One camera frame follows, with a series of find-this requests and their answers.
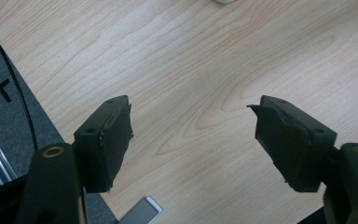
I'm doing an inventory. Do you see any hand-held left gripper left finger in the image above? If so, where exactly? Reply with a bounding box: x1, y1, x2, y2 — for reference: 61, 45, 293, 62
73, 94, 135, 194

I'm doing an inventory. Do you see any silver metal bracket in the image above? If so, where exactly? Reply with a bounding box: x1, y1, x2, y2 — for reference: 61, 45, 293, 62
117, 195, 164, 224

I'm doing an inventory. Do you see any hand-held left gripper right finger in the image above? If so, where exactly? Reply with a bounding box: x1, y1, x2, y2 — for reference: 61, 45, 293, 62
246, 94, 338, 193

